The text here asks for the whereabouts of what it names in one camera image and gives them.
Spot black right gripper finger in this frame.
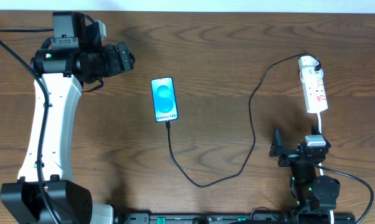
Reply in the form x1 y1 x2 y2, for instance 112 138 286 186
269 126 283 157
311 125 331 148

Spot blue Galaxy smartphone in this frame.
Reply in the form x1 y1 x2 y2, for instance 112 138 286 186
151 77 179 123

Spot black USB charging cable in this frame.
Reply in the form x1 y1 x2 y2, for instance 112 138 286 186
164 52 322 189

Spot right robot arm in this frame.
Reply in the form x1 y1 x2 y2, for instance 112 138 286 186
269 125 340 223

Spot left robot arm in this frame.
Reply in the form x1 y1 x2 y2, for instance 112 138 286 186
0 11 135 223

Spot white power strip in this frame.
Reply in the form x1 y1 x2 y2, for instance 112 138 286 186
298 55 328 114

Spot white power strip cord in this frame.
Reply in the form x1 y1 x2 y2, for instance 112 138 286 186
316 111 323 135

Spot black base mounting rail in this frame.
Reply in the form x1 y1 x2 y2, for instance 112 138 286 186
112 212 356 224

